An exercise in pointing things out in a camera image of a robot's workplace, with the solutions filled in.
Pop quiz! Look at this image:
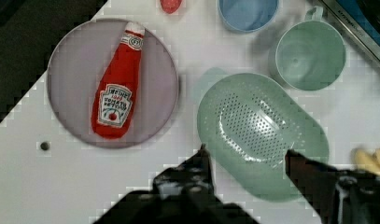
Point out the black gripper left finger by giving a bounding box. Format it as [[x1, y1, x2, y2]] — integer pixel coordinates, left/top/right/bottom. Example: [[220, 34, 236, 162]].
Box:
[[152, 144, 216, 213]]

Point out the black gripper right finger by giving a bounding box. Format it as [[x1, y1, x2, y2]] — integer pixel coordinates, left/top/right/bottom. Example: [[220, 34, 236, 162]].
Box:
[[284, 148, 359, 224]]

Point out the green plastic strainer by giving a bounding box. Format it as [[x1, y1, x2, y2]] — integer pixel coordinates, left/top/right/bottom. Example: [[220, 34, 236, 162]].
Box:
[[193, 68, 330, 202]]

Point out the toy peeled banana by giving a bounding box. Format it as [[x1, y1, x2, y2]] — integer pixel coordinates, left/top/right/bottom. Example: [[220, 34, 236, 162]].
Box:
[[353, 148, 380, 175]]

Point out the plush ketchup bottle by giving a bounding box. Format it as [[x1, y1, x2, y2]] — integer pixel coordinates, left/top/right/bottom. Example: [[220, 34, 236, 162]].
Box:
[[91, 22, 145, 139]]

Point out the green plastic cup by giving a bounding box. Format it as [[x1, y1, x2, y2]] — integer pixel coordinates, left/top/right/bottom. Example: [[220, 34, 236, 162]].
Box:
[[269, 6, 346, 91]]

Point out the grey round plate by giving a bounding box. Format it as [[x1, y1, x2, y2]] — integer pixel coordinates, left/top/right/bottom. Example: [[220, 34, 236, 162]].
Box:
[[48, 20, 179, 148]]

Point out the black toaster oven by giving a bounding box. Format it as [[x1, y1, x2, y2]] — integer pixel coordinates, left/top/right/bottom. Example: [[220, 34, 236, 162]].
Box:
[[318, 0, 380, 66]]

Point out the toy strawberry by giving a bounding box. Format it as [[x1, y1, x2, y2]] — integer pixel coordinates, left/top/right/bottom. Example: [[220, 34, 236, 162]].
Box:
[[160, 0, 182, 14]]

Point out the blue plastic cup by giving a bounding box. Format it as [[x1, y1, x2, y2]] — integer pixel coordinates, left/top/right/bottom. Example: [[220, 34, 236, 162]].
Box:
[[218, 0, 279, 33]]

